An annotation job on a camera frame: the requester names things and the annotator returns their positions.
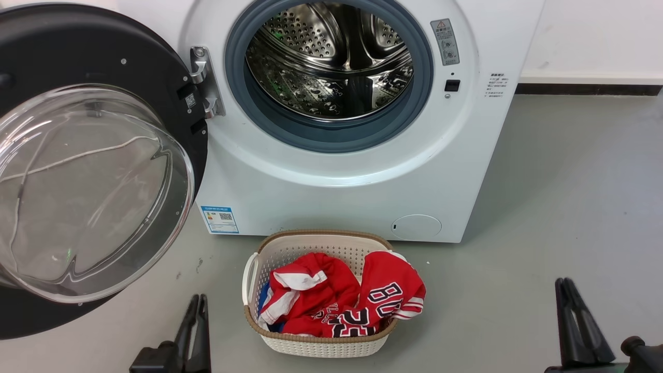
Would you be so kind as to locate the metal door hinge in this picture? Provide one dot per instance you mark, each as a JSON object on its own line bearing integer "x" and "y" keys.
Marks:
{"x": 199, "y": 62}

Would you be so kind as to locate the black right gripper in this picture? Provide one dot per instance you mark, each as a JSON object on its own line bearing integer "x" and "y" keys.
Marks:
{"x": 585, "y": 370}

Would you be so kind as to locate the blue energy label sticker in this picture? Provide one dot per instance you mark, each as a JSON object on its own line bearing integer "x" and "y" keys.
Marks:
{"x": 219, "y": 219}

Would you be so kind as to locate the red and white garment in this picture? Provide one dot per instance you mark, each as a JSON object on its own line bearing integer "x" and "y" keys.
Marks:
{"x": 326, "y": 295}

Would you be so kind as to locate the red jersey with numbers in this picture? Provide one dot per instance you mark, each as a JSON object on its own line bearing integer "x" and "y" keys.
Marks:
{"x": 388, "y": 285}

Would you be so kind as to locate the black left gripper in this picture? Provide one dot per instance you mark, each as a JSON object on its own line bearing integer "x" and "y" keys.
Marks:
{"x": 153, "y": 360}

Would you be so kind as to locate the black round glass washer door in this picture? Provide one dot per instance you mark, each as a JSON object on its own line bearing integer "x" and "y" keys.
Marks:
{"x": 77, "y": 52}

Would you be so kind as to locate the round white filter cover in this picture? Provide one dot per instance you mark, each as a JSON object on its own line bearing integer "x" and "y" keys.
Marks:
{"x": 417, "y": 227}

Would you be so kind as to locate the cream plastic laundry basket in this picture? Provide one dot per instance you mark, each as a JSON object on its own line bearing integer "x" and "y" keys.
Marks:
{"x": 321, "y": 348}

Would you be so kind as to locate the small printed text label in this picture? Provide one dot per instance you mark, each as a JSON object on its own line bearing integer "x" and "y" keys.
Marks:
{"x": 496, "y": 85}

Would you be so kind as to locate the white front-load washing machine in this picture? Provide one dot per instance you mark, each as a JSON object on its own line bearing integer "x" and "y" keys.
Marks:
{"x": 362, "y": 202}

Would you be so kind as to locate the blue garment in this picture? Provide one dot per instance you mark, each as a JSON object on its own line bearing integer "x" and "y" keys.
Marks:
{"x": 264, "y": 299}

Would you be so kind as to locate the grey warning sticker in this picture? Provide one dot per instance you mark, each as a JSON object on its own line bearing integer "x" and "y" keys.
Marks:
{"x": 445, "y": 42}

